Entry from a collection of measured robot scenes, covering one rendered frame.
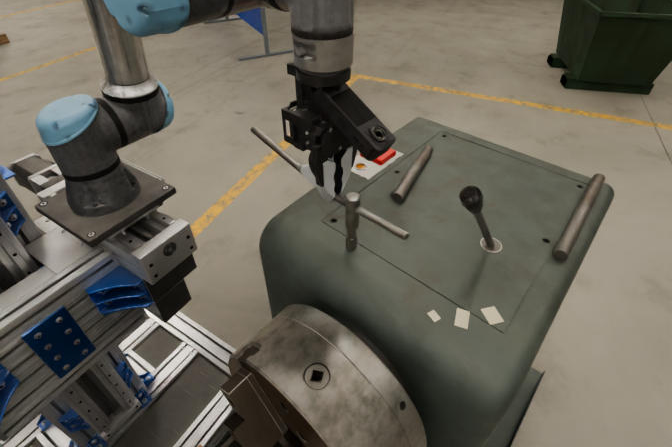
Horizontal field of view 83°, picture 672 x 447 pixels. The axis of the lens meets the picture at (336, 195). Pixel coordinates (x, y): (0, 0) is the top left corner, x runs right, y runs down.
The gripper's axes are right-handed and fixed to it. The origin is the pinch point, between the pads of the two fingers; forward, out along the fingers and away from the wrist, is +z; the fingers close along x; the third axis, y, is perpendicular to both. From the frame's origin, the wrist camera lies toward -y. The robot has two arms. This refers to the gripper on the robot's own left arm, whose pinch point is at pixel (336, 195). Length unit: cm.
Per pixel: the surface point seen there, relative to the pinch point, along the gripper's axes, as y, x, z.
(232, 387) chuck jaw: -4.2, 26.4, 16.1
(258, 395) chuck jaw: -6.8, 24.3, 18.3
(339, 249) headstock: -2.1, 1.5, 9.8
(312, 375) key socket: -12.4, 18.7, 13.4
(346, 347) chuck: -13.8, 13.4, 11.8
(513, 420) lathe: -40, -32, 81
